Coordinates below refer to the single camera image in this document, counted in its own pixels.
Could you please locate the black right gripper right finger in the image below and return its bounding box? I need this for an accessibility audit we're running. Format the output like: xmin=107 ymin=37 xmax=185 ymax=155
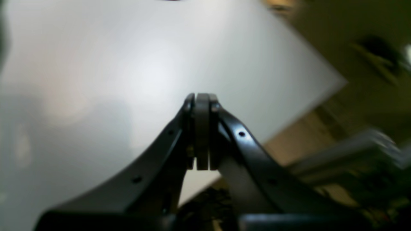
xmin=210 ymin=94 xmax=372 ymax=231

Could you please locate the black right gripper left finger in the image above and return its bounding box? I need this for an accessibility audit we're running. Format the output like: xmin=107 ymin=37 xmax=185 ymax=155
xmin=35 ymin=93 xmax=194 ymax=231

